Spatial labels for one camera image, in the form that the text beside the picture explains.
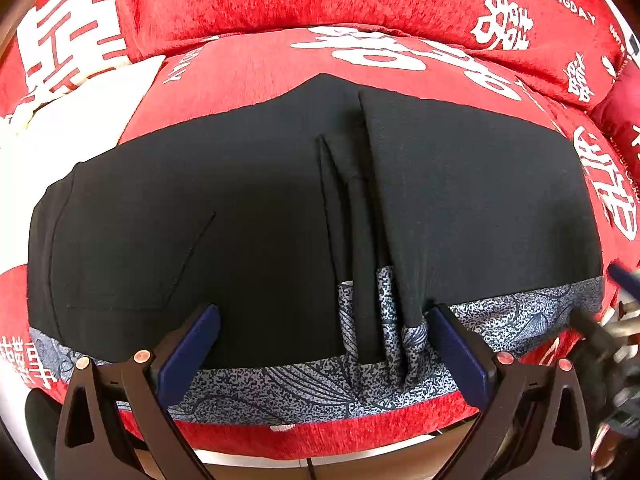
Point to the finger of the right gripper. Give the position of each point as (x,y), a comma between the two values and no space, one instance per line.
(622,277)

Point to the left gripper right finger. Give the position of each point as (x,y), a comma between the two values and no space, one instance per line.
(532,422)

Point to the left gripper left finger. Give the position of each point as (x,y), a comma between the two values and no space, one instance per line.
(92,442)

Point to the black pants with patterned hem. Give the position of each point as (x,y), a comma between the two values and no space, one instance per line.
(321,225)

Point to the dark red cushion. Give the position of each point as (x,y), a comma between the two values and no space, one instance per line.
(618,116)

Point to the red wedding quilt roll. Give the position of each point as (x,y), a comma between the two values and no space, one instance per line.
(571,50)

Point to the red wedding blanket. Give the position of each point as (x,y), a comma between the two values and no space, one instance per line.
(231,72)

